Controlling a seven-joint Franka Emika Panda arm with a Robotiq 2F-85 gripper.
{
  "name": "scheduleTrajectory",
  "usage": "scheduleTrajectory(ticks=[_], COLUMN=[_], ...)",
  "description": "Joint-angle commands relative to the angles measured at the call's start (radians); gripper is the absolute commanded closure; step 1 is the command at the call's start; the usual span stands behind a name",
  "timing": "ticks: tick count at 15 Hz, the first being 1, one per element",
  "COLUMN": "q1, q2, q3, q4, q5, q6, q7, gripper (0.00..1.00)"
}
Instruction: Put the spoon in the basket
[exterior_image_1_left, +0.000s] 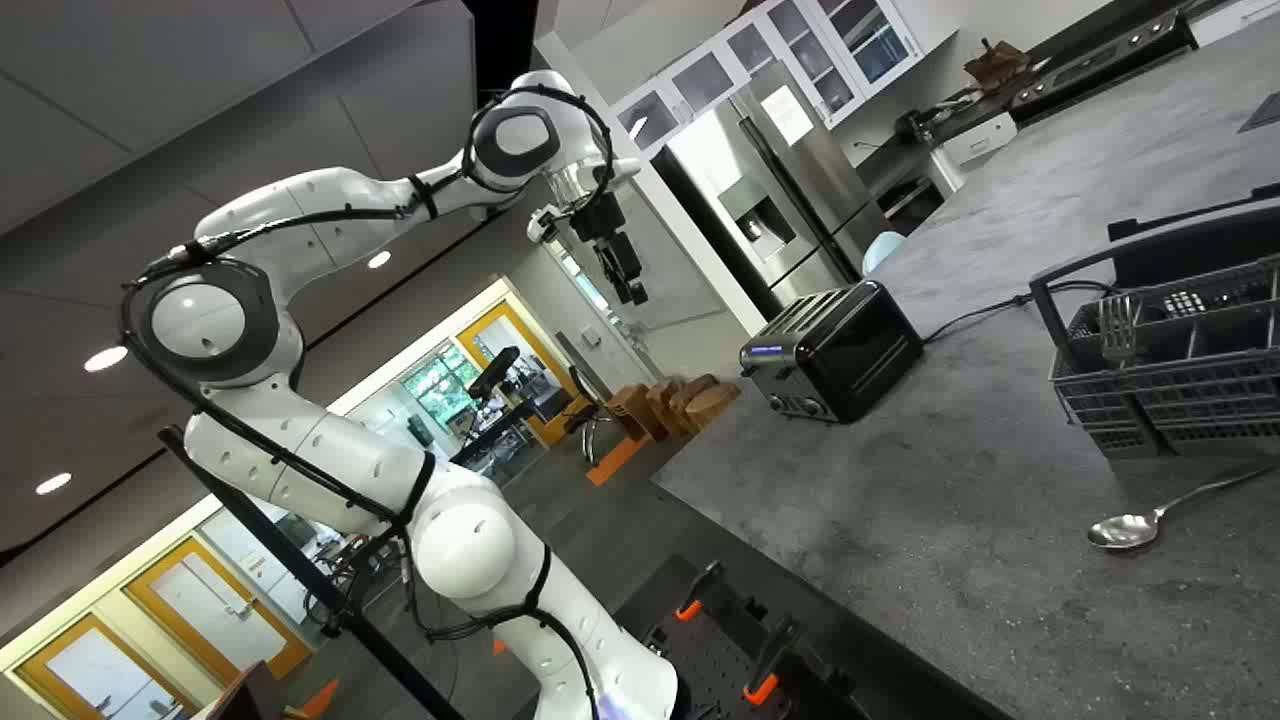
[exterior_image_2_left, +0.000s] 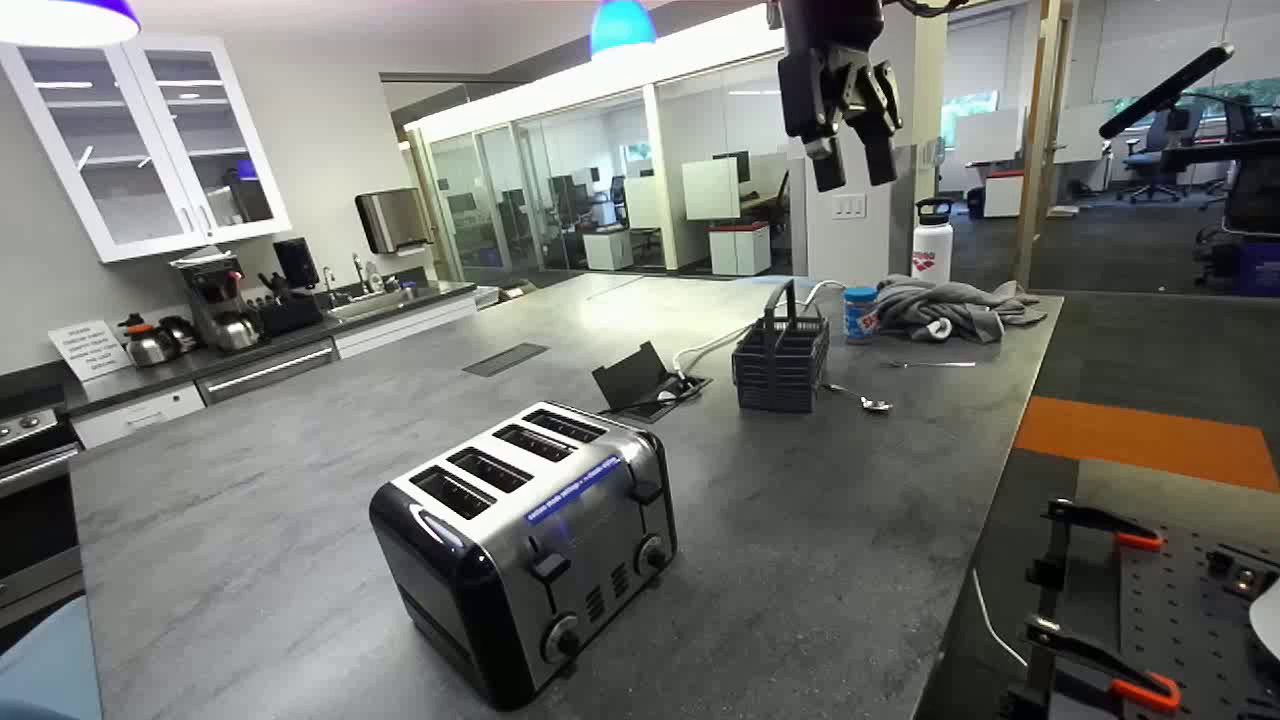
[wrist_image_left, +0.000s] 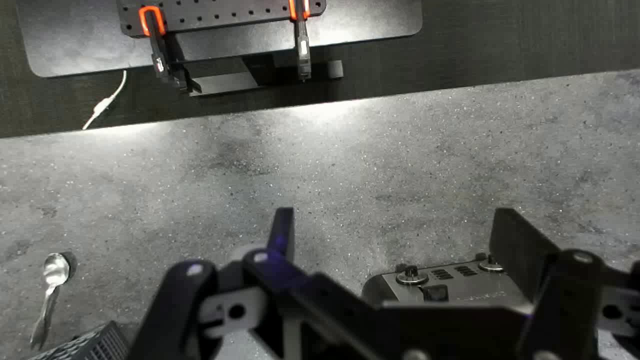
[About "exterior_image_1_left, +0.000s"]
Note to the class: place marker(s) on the orange black clamp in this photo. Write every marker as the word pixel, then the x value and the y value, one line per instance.
pixel 688 615
pixel 762 689

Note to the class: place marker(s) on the silver metal spoon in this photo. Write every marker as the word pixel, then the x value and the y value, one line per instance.
pixel 1121 531

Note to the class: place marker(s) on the black diagonal pole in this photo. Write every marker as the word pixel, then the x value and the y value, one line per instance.
pixel 305 578

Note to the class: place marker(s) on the yellow door frame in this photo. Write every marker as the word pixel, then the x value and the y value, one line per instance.
pixel 485 324

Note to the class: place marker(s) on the orange floor cone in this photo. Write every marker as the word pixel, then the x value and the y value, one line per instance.
pixel 322 699

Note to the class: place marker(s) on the yellow framed glass door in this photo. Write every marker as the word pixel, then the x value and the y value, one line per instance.
pixel 92 674
pixel 222 623

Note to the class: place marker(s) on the silver cutlery piece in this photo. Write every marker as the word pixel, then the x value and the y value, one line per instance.
pixel 1182 305

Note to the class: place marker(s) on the black dish rack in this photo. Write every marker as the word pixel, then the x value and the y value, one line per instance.
pixel 1202 245

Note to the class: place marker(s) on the black ceiling column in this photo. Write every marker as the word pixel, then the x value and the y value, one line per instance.
pixel 503 42

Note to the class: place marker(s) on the silver fork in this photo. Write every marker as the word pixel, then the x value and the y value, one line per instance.
pixel 1121 330

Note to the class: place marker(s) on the brown countertop item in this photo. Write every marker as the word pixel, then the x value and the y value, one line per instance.
pixel 995 60

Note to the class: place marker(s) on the black stovetop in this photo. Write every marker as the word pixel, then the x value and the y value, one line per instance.
pixel 1107 45

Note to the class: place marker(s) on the pale blue container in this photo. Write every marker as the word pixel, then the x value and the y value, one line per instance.
pixel 880 253

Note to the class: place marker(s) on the stainless steel refrigerator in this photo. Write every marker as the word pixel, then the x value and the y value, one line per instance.
pixel 801 201

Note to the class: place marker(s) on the orange floor object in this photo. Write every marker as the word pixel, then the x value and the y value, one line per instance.
pixel 613 461

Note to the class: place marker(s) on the black office chair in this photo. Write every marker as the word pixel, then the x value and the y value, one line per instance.
pixel 497 370

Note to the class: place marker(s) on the brown wooden furniture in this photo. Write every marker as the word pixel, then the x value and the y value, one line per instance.
pixel 674 407

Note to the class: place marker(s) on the white countertop appliance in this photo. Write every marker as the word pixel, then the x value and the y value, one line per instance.
pixel 982 136

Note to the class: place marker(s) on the white glass-door cabinets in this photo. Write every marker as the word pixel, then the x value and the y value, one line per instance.
pixel 801 52

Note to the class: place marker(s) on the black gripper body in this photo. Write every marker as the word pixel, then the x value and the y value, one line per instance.
pixel 608 234

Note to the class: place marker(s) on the round ceiling light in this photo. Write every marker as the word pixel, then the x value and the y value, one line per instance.
pixel 52 483
pixel 107 359
pixel 377 260

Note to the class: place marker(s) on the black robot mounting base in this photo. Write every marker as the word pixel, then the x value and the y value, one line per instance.
pixel 722 664

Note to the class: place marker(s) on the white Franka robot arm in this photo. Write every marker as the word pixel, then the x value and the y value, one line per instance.
pixel 322 461

